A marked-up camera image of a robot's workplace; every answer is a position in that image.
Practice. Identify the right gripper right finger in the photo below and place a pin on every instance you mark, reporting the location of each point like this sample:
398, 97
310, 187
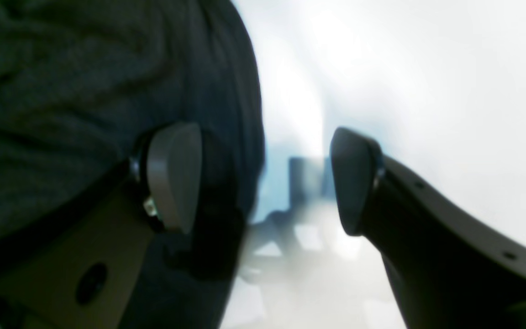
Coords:
447, 269

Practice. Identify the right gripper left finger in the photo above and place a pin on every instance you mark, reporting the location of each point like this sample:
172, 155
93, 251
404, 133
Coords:
76, 267

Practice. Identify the black t-shirt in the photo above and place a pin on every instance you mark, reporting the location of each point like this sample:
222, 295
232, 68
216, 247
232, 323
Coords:
82, 80

